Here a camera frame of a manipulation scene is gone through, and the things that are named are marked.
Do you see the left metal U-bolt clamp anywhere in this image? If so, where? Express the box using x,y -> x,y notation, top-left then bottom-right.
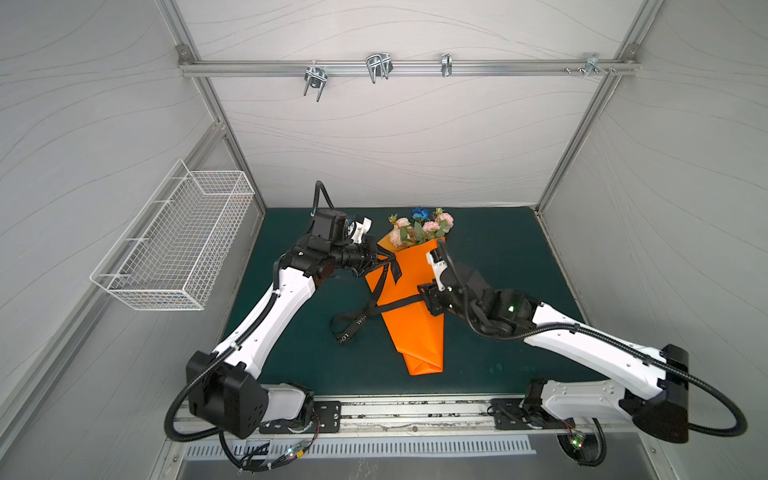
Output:
303,66 -> 328,102

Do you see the small metal hook bracket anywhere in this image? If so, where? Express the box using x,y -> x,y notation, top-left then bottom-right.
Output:
441,53 -> 453,78

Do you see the pink fake flower stem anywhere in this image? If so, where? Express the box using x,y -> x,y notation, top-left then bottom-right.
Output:
422,208 -> 454,240

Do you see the black ribbon strap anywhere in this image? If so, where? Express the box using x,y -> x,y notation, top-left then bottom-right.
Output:
329,248 -> 428,345

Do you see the middle metal U-bolt clamp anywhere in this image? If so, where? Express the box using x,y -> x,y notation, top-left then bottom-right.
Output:
365,52 -> 393,84

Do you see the aluminium cross rail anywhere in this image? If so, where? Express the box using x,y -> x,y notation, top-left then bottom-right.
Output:
179,53 -> 641,79

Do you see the orange wrapping paper sheet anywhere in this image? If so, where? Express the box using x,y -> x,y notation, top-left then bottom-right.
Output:
378,236 -> 444,376

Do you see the blue fake flower stem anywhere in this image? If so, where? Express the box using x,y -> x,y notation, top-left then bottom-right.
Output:
410,207 -> 431,221

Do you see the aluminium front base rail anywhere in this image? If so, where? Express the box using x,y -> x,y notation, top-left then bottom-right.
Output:
176,393 -> 642,438

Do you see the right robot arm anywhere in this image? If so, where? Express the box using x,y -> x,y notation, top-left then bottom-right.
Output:
423,243 -> 748,444

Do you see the white slotted cable duct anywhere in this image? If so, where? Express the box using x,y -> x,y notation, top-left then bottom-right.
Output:
184,435 -> 537,461

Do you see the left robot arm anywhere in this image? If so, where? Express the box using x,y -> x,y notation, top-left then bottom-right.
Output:
164,209 -> 378,442

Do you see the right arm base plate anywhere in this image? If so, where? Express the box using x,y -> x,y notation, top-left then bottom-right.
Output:
486,398 -> 574,431

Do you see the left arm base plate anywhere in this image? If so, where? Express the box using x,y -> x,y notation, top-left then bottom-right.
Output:
259,400 -> 341,434

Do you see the metal u-bolt clamp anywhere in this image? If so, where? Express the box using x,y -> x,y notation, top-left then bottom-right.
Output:
303,66 -> 328,102
365,52 -> 393,84

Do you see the peach fake flower stem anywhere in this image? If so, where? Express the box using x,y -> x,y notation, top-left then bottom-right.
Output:
388,215 -> 411,248

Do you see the white wire basket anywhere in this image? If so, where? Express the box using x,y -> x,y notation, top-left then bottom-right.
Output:
90,159 -> 254,311

